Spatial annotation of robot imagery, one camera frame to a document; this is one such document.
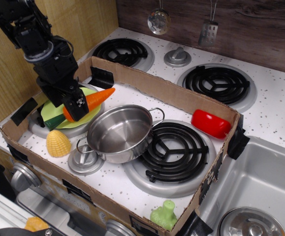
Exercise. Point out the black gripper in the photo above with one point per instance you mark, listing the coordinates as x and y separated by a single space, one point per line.
56 79

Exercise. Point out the orange toy carrot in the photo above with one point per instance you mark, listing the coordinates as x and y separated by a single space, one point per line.
93 100

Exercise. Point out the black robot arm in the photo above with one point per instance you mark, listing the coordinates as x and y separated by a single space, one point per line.
28 29

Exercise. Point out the light green plastic plate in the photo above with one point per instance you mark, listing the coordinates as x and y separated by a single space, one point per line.
49 111

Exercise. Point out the yellow toy corn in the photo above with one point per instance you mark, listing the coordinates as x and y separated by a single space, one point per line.
58 144

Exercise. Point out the stainless steel pot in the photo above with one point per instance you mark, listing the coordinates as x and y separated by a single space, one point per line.
122 134

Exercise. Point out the silver front stove knob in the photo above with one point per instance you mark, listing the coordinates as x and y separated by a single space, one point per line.
83 161

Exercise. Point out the silver stove knob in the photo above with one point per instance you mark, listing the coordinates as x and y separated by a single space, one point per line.
177 58
83 161

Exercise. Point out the back left black burner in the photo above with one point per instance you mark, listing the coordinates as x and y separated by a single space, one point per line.
125 51

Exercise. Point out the black burner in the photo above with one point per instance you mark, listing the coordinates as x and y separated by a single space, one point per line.
224 83
125 51
175 162

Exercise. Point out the brown cardboard fence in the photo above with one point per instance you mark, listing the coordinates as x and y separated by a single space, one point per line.
108 193

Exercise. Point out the silver oven knob left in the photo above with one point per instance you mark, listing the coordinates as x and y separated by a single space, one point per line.
23 178

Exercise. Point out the silver oven knob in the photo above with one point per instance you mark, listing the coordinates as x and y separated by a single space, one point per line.
23 178
114 228

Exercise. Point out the silver back stove knob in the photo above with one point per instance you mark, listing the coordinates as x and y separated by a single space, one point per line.
177 58

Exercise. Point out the hanging silver strainer ladle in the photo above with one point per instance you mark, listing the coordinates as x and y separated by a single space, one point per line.
159 20

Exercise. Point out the front right black burner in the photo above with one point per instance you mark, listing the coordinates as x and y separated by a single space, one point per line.
175 162

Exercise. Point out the orange toy bottom left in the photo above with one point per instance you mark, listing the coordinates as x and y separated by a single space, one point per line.
35 224

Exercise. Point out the silver oven knob right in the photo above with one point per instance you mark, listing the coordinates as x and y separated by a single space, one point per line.
114 228

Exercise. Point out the red toy pepper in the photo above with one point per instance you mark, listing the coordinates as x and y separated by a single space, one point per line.
210 124

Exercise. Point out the green toy broccoli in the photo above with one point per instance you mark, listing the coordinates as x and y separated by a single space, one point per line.
164 215

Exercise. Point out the hanging silver spatula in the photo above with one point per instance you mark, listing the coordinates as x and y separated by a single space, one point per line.
209 28

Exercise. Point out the back right black burner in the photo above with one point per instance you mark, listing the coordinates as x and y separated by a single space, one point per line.
224 83

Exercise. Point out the silver sink basin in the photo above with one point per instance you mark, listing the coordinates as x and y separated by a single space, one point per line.
255 179

